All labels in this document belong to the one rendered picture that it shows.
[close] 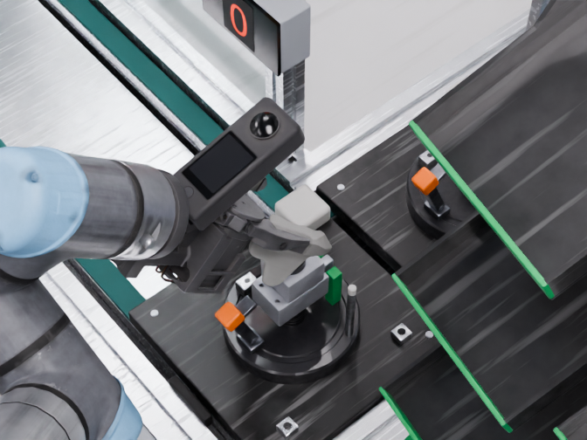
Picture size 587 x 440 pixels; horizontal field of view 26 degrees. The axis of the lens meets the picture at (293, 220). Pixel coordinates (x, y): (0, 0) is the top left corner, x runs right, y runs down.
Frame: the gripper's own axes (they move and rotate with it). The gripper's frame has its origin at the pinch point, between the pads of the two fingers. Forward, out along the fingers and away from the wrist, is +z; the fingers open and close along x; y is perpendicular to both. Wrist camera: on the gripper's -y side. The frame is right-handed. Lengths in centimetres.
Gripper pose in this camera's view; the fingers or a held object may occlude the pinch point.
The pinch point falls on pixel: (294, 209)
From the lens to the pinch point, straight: 114.8
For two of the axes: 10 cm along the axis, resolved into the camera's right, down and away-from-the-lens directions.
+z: 5.3, 0.6, 8.4
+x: 6.4, 6.2, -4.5
